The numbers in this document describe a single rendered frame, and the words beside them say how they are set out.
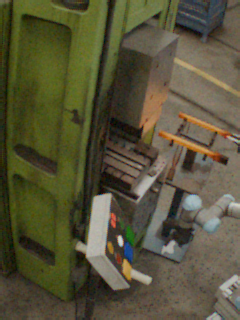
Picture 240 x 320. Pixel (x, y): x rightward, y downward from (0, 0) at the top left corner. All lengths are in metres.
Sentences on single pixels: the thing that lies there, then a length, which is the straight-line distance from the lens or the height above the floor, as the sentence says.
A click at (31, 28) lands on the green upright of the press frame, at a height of 1.83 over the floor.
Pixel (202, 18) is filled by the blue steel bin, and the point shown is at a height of 0.33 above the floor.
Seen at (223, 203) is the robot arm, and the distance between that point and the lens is 2.14.
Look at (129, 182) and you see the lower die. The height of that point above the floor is 0.98.
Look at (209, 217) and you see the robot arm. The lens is 2.06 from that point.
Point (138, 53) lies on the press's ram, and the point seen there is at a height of 1.76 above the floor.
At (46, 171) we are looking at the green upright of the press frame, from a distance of 2.31.
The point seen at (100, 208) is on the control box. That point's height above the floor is 1.18.
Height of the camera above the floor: 2.76
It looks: 43 degrees down
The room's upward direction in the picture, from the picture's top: 10 degrees clockwise
